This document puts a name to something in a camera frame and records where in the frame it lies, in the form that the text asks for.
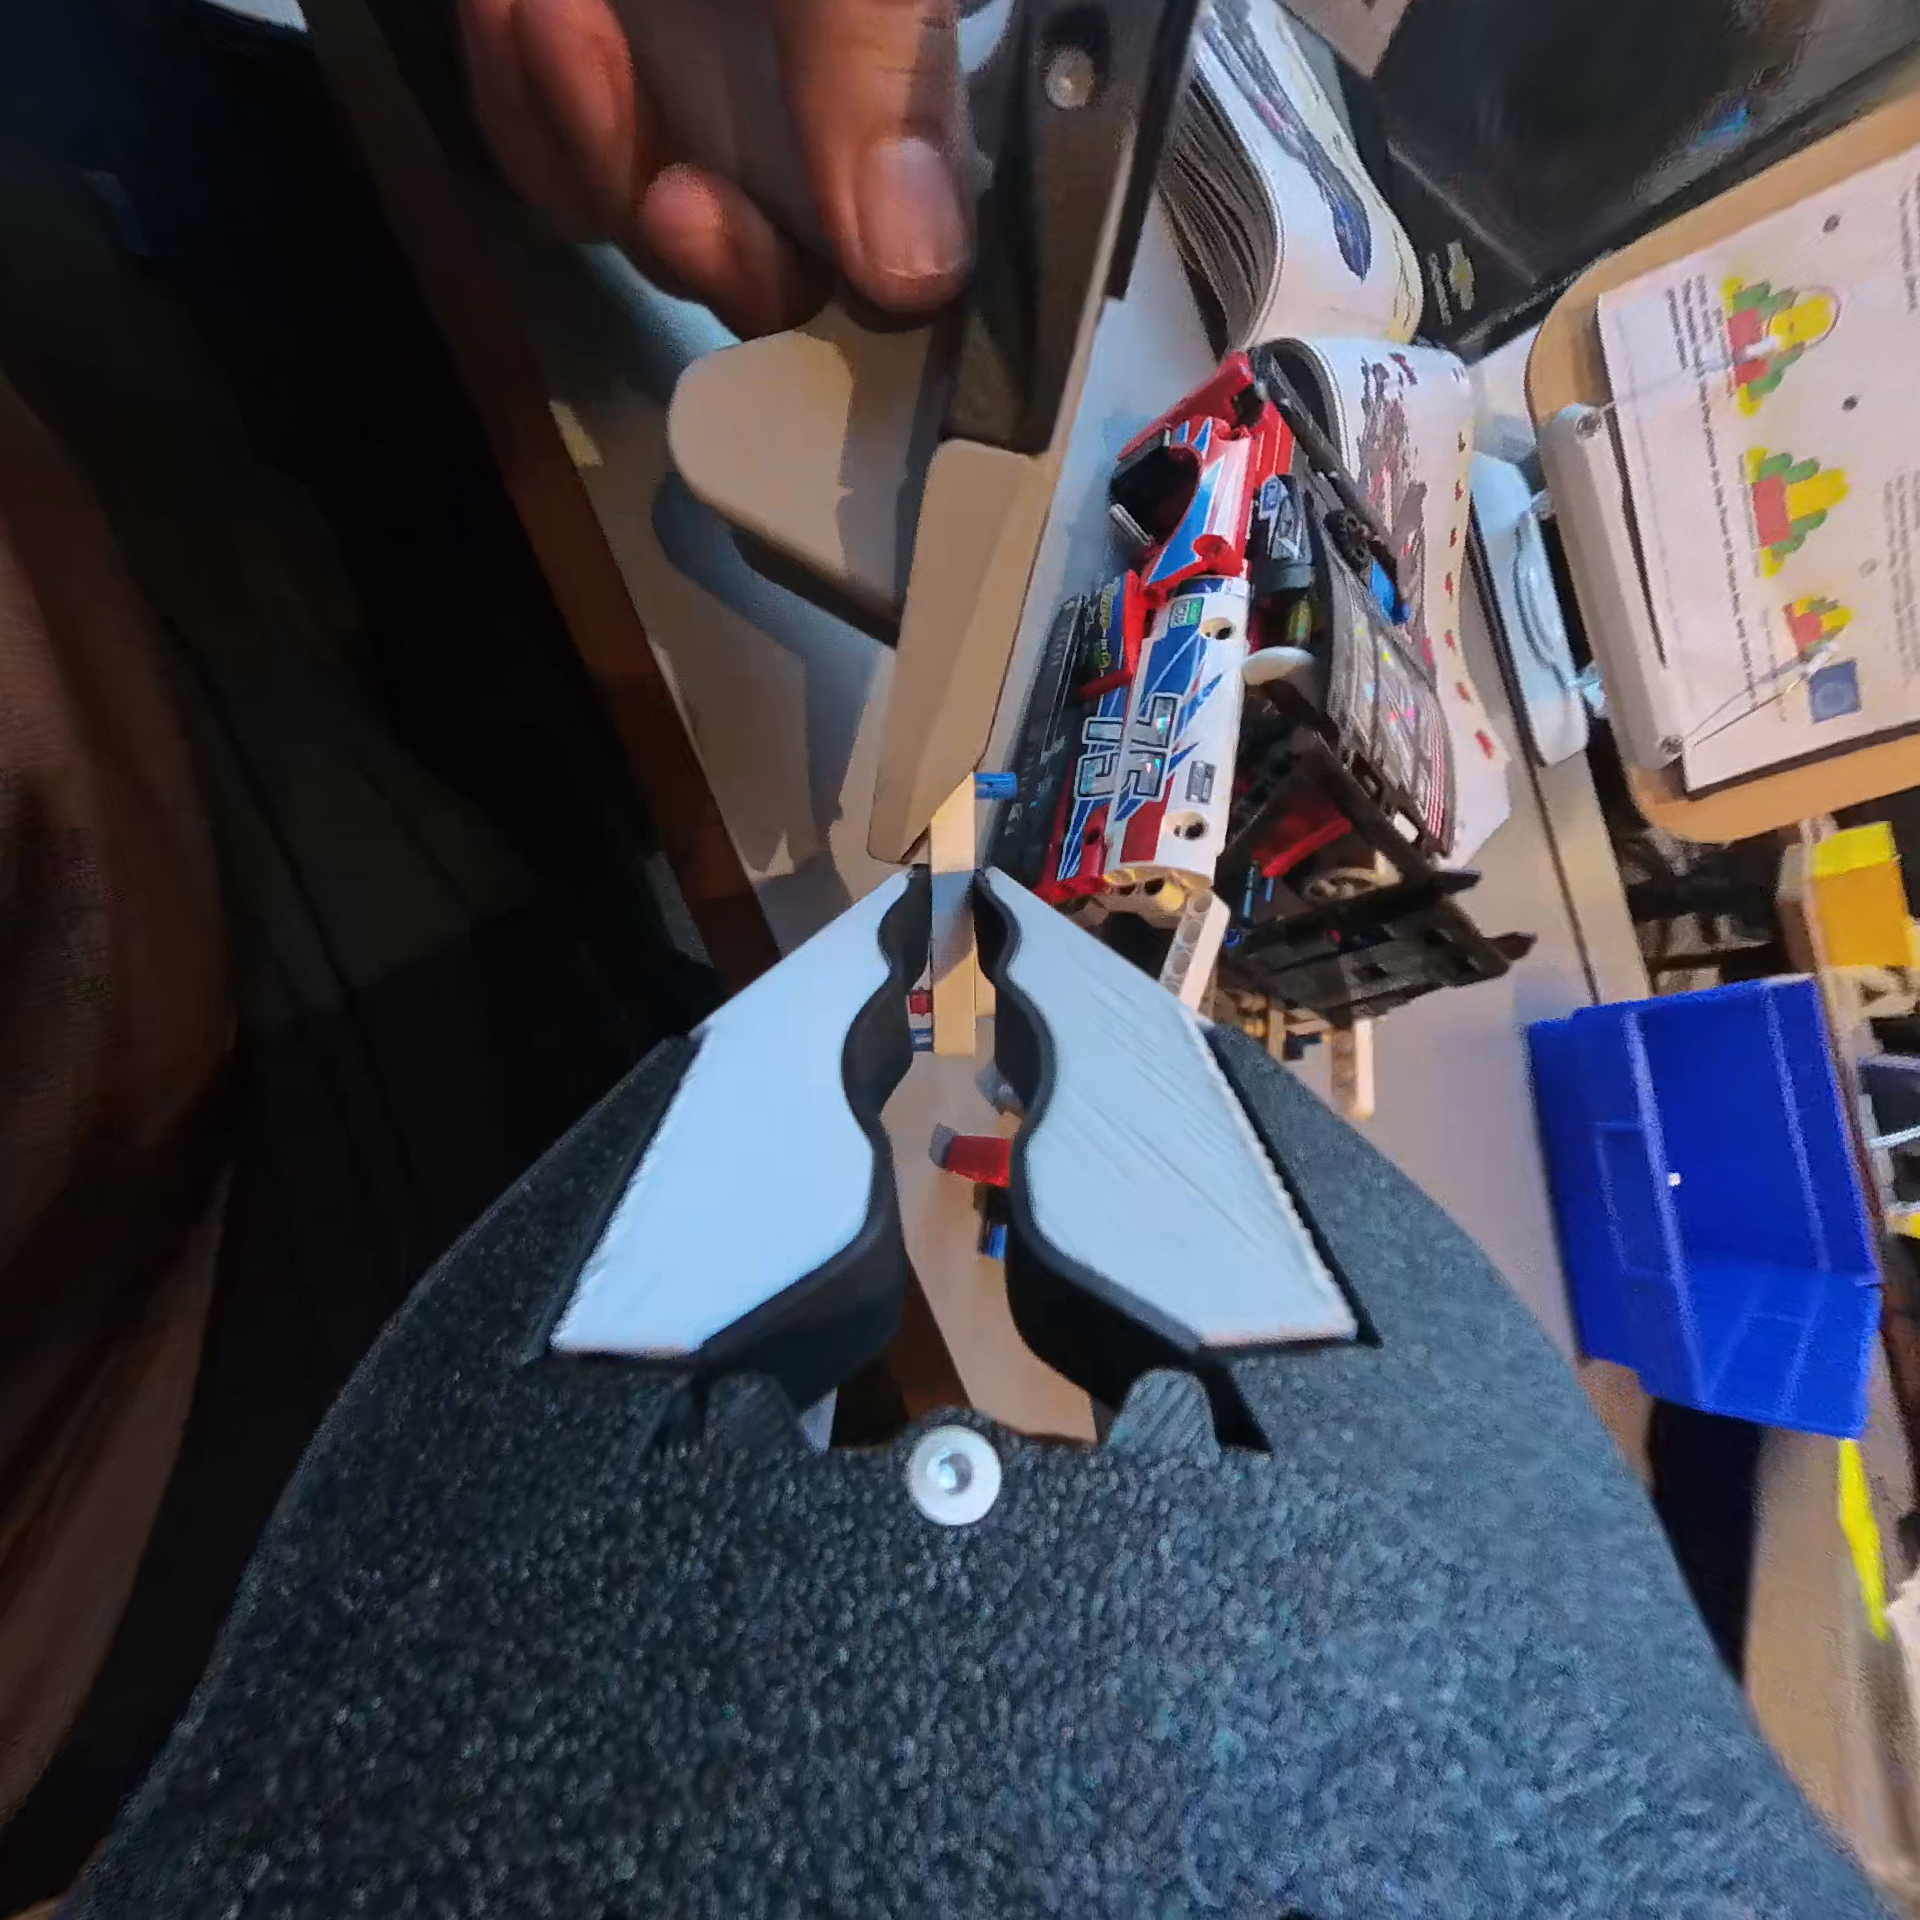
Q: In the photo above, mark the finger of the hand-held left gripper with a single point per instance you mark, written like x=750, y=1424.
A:
x=961, y=630

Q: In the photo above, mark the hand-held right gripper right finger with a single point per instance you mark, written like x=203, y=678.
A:
x=1187, y=1171

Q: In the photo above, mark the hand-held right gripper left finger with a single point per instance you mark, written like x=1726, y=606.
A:
x=720, y=1185

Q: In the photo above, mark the toy brick race car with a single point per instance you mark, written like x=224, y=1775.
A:
x=1187, y=705

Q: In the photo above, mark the white brick beam piece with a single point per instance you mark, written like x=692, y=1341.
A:
x=951, y=961

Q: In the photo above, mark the grey desk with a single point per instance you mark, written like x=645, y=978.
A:
x=1477, y=1048

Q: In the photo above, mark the person's left hand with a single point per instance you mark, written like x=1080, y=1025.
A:
x=720, y=135

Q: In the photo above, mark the instruction booklet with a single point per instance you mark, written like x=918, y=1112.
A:
x=1289, y=193

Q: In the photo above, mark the blue plastic bin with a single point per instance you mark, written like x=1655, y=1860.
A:
x=1708, y=1198

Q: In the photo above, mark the white stand base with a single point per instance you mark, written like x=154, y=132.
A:
x=1528, y=598

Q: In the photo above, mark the brown sweater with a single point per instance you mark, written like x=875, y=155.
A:
x=89, y=975

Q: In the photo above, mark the yellow brick blocks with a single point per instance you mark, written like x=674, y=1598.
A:
x=1859, y=900

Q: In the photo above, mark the wooden board with paper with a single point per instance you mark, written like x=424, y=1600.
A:
x=1755, y=522

